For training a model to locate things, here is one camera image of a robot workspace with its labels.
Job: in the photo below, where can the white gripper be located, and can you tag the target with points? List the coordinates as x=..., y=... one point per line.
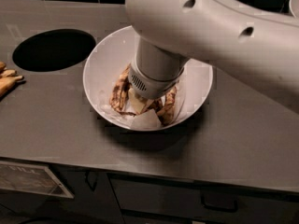
x=153, y=86

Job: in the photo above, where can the spotted banana peel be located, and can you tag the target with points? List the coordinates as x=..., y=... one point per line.
x=119, y=101

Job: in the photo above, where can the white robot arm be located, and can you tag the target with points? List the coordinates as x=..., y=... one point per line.
x=259, y=48

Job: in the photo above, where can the white bowl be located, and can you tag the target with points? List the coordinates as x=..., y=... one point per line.
x=110, y=57

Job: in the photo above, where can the white paper napkin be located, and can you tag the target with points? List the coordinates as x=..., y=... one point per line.
x=147, y=122

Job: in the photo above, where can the round black counter hole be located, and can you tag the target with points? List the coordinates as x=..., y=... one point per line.
x=53, y=50

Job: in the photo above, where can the framed sign on cabinet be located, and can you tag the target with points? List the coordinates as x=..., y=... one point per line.
x=32, y=178

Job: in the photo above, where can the black cabinet door handle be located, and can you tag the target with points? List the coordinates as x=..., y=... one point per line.
x=91, y=180

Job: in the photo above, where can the black drawer handle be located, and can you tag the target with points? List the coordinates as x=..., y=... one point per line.
x=219, y=203

